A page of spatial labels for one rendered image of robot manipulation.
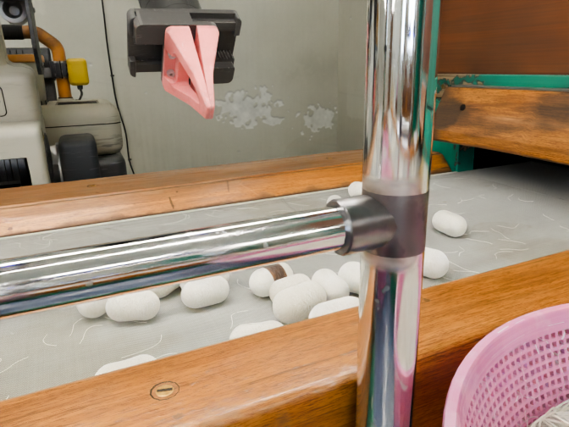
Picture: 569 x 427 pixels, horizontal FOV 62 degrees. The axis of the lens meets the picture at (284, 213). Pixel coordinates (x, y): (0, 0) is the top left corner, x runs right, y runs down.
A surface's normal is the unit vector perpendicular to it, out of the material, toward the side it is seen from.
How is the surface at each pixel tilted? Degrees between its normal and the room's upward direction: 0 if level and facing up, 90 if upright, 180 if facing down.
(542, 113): 67
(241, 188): 45
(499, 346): 75
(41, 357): 0
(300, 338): 0
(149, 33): 130
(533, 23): 90
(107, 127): 90
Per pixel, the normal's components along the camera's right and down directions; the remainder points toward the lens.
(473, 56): -0.90, 0.14
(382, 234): 0.42, 0.44
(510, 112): -0.84, -0.23
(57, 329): -0.02, -0.95
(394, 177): -0.34, 0.29
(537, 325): 0.43, 0.00
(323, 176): 0.29, -0.49
